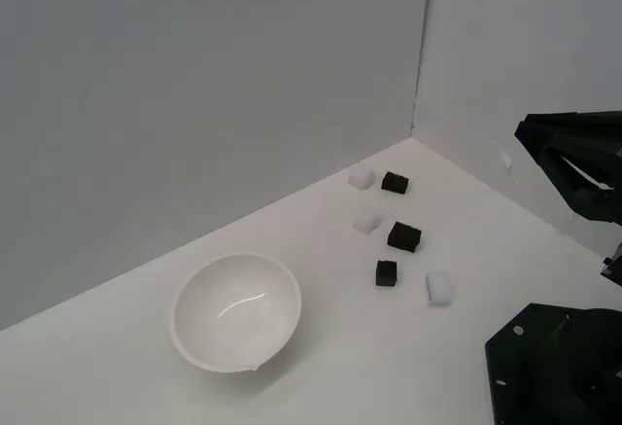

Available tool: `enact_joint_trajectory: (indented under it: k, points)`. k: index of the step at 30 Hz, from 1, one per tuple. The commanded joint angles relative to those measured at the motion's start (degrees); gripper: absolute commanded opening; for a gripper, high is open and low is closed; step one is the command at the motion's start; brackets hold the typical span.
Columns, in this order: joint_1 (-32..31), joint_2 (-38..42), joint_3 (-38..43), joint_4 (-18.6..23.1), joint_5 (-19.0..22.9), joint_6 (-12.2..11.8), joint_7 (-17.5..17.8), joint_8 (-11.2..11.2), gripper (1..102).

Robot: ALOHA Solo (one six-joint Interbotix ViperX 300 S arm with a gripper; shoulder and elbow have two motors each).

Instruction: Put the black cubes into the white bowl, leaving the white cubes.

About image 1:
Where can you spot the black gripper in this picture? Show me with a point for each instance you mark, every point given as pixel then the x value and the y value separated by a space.
pixel 614 264

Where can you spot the large black foam cube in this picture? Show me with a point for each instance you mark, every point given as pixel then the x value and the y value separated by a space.
pixel 404 237

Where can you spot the small black foam cube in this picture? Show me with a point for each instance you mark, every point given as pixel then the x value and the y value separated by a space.
pixel 387 275

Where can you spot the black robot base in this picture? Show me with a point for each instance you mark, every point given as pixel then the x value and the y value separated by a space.
pixel 534 371

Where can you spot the white ceramic bowl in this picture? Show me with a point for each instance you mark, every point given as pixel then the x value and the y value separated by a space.
pixel 233 308

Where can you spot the white foam cube blue print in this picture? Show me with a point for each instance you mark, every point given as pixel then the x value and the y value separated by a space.
pixel 441 289

